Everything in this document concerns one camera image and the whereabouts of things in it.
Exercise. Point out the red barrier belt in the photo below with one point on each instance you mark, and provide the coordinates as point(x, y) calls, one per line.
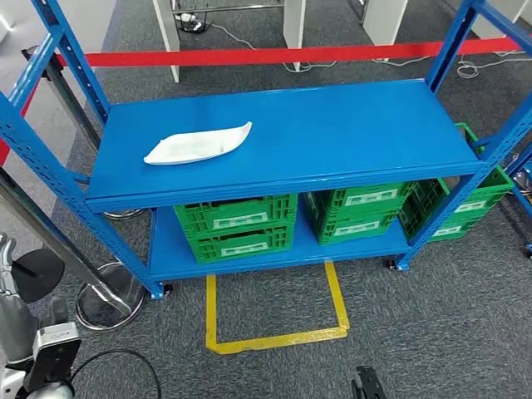
point(270, 55)
point(4, 151)

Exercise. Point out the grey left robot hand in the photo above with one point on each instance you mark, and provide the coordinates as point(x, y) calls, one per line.
point(16, 330)

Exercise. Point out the blue metal shelf rack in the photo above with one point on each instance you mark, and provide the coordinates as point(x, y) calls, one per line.
point(332, 137)

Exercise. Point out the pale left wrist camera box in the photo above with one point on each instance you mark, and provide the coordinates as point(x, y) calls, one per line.
point(53, 344)

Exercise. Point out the black power strip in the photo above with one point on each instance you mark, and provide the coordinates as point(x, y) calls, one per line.
point(187, 19)

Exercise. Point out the white table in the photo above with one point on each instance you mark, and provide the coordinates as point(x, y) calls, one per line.
point(494, 16)
point(382, 22)
point(168, 33)

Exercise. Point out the white curved plastic part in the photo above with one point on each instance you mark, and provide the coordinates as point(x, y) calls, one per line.
point(187, 148)

